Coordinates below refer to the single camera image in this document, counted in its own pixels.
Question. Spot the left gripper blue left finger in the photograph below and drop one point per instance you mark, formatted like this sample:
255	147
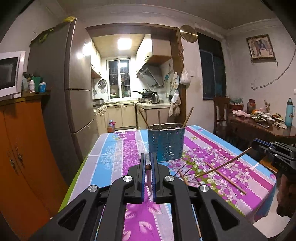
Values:
97	213

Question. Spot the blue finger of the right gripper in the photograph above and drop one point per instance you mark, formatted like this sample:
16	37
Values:
261	146

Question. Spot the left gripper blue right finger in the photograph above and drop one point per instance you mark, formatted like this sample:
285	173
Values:
198	213

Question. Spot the wooden chopstick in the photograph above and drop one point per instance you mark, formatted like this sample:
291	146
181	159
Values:
187	118
148	126
148	169
226	163
183	178
159	120
226	178

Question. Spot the person's thumb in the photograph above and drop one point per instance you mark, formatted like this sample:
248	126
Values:
286	197

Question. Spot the dark wooden dining table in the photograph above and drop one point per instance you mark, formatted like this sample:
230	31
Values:
242	131

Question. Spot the floral striped tablecloth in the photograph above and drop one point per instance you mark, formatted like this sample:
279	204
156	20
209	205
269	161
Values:
114	153

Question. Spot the teal thermos bottle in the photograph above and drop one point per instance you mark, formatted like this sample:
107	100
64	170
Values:
290	111

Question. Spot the wooden dining chair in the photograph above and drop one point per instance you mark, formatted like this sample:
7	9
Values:
221	113

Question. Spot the orange wooden cabinet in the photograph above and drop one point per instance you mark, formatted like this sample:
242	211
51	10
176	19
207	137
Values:
32	187

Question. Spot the dark window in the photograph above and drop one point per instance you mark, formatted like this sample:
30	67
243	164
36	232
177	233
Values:
213	67

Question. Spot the blue perforated utensil holder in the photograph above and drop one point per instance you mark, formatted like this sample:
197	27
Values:
166	141

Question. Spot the framed elephant picture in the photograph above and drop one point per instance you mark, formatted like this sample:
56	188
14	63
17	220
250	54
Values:
261	49

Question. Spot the white hanging plastic bag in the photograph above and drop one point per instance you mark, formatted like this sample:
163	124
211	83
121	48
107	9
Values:
185	78

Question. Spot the steel electric kettle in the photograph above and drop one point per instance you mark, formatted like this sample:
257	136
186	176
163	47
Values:
155	98

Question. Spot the black wok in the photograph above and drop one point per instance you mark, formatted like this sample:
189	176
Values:
146	93

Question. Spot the steel range hood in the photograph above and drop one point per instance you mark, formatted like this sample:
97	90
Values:
151	75

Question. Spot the grey refrigerator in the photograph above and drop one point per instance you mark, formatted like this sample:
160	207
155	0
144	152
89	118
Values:
58	56

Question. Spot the white microwave oven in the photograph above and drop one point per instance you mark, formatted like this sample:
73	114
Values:
11	72

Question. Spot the gold wall clock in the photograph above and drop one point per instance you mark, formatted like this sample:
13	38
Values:
188	33

